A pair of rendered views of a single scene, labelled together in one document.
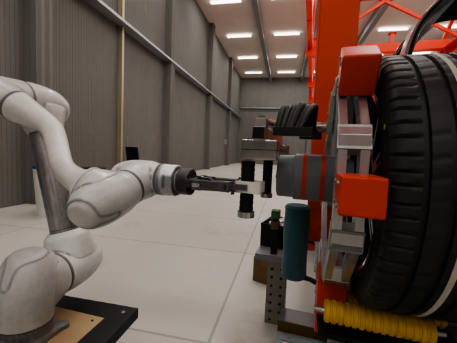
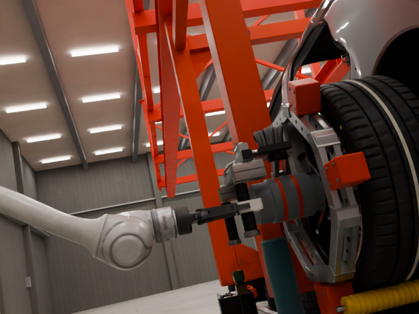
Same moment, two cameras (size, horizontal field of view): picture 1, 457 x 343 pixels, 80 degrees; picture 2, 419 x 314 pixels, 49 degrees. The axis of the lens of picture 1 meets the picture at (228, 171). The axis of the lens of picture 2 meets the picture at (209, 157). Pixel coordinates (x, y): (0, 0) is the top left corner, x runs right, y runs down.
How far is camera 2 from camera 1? 70 cm
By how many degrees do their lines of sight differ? 30
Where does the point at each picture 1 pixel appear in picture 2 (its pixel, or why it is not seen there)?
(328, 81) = (247, 123)
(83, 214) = (133, 247)
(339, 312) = (358, 299)
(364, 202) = (355, 170)
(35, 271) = not seen: outside the picture
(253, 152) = (245, 172)
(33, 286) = not seen: outside the picture
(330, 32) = (234, 78)
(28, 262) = not seen: outside the picture
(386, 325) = (395, 293)
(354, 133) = (325, 134)
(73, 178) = (95, 225)
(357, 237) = (354, 209)
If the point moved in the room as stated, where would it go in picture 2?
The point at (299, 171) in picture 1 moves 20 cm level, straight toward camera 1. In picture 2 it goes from (277, 190) to (298, 176)
